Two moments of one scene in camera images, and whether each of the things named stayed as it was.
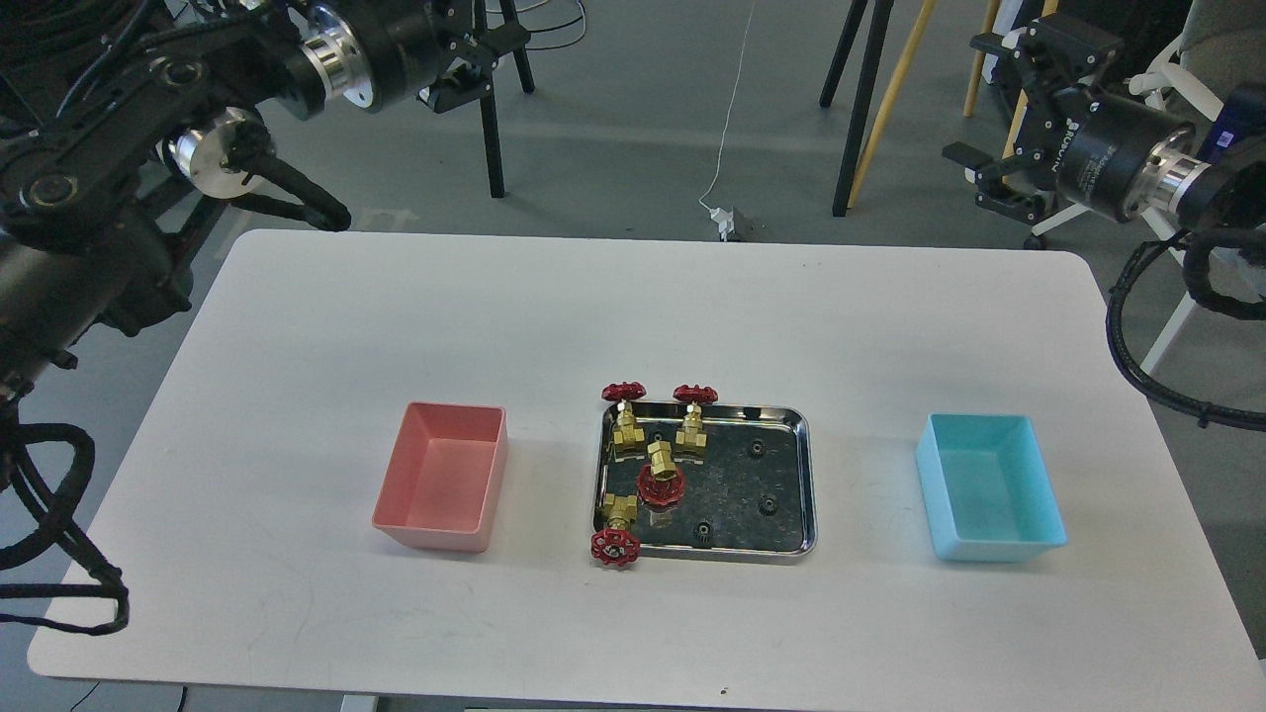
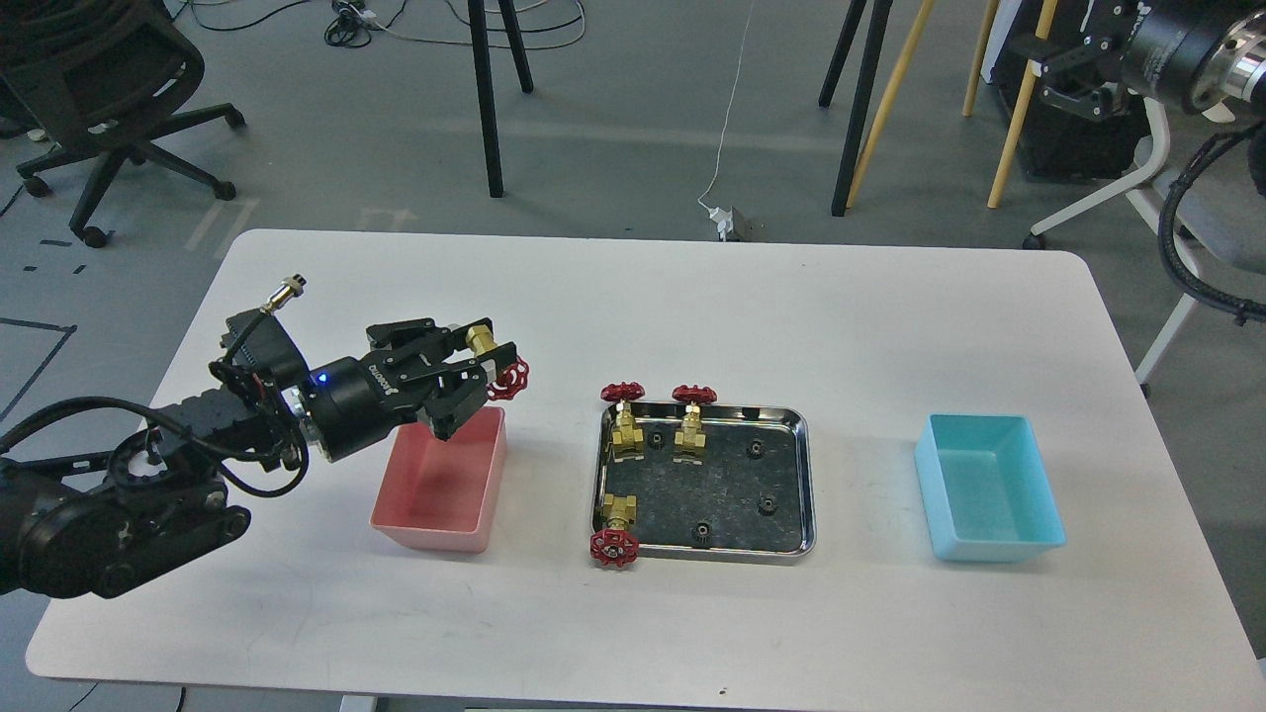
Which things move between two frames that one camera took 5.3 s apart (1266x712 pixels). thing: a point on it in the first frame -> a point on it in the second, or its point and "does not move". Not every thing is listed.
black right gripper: [1118, 157] -> [1168, 43]
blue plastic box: [987, 489] does not move
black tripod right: [883, 10] does not move
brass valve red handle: [663, 482] -> [511, 377]
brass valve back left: [626, 434] does not move
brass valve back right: [693, 433] does not move
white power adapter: [726, 221] does not move
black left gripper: [379, 51] -> [351, 401]
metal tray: [753, 501] does not move
